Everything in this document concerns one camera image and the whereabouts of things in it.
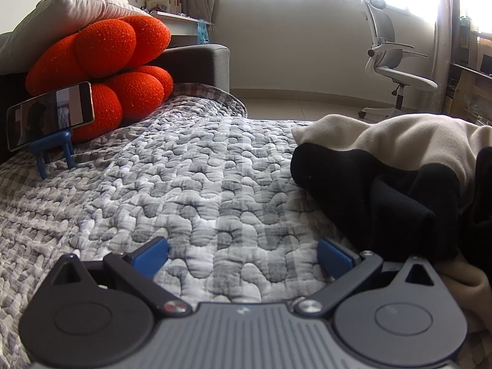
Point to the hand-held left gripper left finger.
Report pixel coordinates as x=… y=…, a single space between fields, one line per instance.
x=152 y=255

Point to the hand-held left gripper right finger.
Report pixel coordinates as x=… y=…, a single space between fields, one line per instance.
x=334 y=257

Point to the beige black raglan shirt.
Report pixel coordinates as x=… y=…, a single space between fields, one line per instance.
x=403 y=134

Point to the grey checked quilt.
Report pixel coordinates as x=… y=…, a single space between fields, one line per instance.
x=192 y=180

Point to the blue phone stand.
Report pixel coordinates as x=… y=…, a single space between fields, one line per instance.
x=50 y=140

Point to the orange knitted pumpkin cushion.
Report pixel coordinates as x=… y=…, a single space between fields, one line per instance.
x=103 y=46
x=130 y=92

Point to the smartphone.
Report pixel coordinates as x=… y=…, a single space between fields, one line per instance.
x=50 y=113

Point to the grey sofa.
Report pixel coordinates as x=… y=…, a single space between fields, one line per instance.
x=200 y=65

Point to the white office chair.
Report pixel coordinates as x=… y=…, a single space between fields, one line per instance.
x=407 y=75

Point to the wooden shelf unit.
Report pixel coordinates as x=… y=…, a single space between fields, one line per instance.
x=461 y=80

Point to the blue patterned bag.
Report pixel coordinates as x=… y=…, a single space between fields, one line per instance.
x=202 y=32

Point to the white desk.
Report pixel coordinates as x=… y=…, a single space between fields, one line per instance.
x=180 y=23

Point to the row of books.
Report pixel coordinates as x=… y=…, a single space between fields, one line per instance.
x=165 y=4

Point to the white pillow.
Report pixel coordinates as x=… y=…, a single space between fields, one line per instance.
x=69 y=7

